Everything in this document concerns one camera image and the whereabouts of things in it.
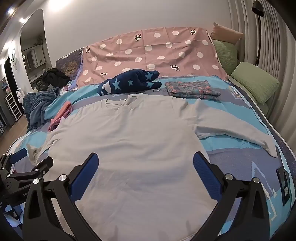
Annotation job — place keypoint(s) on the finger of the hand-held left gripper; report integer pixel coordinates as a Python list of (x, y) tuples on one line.
[(34, 171), (20, 153)]

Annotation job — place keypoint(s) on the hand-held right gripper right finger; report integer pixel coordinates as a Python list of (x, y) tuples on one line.
[(205, 173)]

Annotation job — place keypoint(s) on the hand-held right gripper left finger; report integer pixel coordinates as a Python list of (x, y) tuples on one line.
[(85, 177)]

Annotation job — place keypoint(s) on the cream white towel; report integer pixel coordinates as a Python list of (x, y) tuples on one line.
[(129, 143)]

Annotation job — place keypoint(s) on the black clothes pile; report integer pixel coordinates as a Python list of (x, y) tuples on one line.
[(54, 77)]

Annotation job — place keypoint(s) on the folded pink garment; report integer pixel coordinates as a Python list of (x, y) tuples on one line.
[(54, 124)]

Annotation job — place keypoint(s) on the white shelf rack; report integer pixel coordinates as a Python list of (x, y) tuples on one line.
[(12, 106)]

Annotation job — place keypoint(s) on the blue-grey blanket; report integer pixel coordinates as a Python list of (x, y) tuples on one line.
[(37, 104)]

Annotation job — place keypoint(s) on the white cat figurine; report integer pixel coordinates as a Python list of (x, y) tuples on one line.
[(19, 96)]

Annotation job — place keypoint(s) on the folded coral garment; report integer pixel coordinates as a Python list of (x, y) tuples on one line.
[(64, 109)]

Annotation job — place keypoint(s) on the black phone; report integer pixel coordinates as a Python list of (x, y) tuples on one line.
[(283, 185)]

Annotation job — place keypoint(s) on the folded floral garment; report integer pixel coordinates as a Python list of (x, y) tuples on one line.
[(192, 89)]

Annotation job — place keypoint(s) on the white cabinet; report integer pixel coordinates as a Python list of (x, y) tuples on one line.
[(32, 56)]

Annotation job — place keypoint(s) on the navy star print blanket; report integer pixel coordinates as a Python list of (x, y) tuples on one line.
[(124, 83)]

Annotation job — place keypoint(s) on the dark patterned quilt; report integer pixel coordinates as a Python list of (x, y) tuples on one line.
[(69, 63)]

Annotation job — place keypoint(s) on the small green pillow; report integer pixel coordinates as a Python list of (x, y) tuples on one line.
[(254, 81)]

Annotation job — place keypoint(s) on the large green pillow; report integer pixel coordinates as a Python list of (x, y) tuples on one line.
[(226, 55)]

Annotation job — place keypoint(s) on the pink polka dot sheet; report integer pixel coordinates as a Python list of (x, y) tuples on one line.
[(150, 55)]

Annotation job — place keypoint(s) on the beige pillow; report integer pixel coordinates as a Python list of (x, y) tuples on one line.
[(225, 33)]

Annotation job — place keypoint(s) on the beige curtain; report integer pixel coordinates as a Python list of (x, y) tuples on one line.
[(275, 46)]

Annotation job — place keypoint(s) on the black floor lamp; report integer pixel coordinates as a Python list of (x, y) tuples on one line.
[(257, 9)]

